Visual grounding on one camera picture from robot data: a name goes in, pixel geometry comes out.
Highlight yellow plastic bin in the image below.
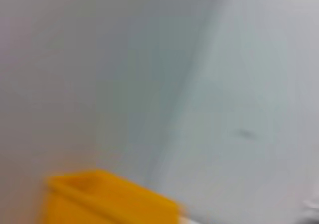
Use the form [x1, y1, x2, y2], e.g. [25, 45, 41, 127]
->
[37, 169, 189, 224]

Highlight small grey wall sticker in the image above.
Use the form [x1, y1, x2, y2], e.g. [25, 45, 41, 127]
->
[234, 128, 257, 139]

